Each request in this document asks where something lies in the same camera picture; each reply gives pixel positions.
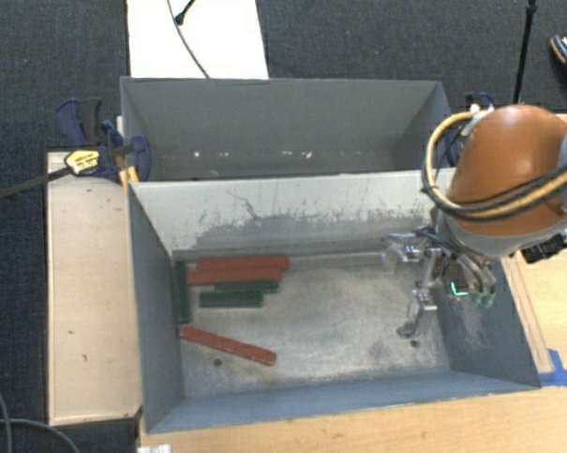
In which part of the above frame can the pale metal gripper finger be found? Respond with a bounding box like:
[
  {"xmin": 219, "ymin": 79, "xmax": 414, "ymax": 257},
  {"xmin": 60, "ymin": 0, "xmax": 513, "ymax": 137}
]
[
  {"xmin": 380, "ymin": 231, "xmax": 433, "ymax": 275},
  {"xmin": 395, "ymin": 286, "xmax": 440, "ymax": 340}
]

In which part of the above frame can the grey metal bin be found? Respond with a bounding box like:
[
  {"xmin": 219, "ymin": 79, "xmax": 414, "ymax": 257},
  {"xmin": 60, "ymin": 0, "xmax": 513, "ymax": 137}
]
[{"xmin": 118, "ymin": 58, "xmax": 545, "ymax": 436}]

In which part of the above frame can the red-brown flat block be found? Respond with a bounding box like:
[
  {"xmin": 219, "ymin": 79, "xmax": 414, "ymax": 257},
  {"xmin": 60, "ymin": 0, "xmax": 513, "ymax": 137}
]
[
  {"xmin": 178, "ymin": 320, "xmax": 278, "ymax": 370},
  {"xmin": 186, "ymin": 266, "xmax": 284, "ymax": 287},
  {"xmin": 195, "ymin": 253, "xmax": 291, "ymax": 275}
]

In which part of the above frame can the dark green flat block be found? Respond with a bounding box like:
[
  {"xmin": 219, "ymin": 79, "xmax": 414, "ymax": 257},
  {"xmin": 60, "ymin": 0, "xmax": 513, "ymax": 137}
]
[
  {"xmin": 173, "ymin": 259, "xmax": 193, "ymax": 324},
  {"xmin": 198, "ymin": 288, "xmax": 265, "ymax": 311}
]

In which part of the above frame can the pale wood flat board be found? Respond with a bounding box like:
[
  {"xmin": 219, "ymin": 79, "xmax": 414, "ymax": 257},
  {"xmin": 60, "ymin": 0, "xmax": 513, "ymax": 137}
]
[{"xmin": 36, "ymin": 147, "xmax": 144, "ymax": 428}]

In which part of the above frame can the black cylinder on white bracket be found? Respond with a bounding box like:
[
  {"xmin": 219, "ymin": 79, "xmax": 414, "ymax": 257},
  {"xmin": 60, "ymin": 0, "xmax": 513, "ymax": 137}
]
[{"xmin": 520, "ymin": 225, "xmax": 567, "ymax": 264}]

